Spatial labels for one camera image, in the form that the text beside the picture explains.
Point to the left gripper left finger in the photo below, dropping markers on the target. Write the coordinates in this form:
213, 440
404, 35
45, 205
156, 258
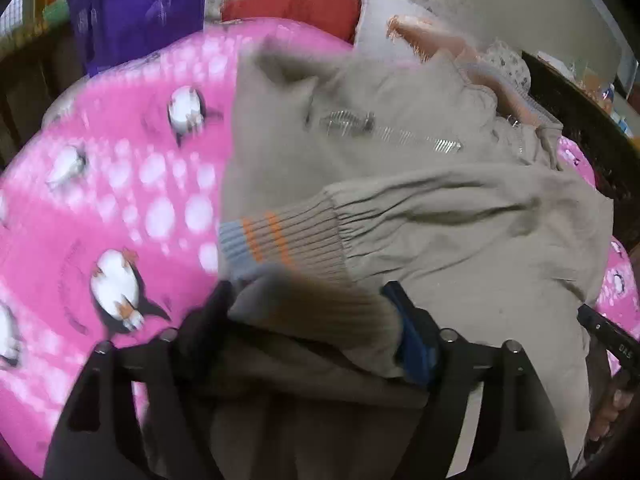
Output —
98, 435

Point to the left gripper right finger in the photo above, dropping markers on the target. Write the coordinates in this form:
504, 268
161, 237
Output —
517, 435

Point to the beige zip jacket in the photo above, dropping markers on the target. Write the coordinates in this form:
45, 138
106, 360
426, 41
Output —
347, 174

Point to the person's right hand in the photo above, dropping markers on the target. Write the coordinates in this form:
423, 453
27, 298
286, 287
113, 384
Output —
611, 395

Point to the dark wooden cabinet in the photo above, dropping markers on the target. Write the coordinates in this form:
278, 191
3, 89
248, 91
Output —
613, 158

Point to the pink penguin blanket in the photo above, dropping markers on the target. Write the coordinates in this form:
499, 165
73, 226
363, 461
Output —
110, 219

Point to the orange fringed cloth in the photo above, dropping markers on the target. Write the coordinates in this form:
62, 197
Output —
429, 36

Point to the purple shopping bag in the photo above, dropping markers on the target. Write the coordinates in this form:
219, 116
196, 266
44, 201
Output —
112, 32

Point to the white pillow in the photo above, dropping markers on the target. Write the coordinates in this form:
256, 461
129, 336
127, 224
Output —
371, 38

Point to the red cushion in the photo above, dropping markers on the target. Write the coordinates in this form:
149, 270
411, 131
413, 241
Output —
338, 18

